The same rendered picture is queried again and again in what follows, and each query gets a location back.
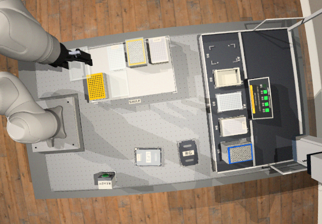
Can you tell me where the dark grey rectangular nest with label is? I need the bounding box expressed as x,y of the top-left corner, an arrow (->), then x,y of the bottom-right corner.
177,138 -> 199,167

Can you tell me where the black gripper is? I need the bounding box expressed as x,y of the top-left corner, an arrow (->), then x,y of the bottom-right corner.
48,43 -> 93,69

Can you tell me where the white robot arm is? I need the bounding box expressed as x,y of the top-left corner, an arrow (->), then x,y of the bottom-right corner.
0,0 -> 66,147

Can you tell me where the clear plastic lid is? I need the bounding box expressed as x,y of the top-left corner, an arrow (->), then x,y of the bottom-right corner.
109,69 -> 130,98
68,46 -> 93,82
125,37 -> 147,67

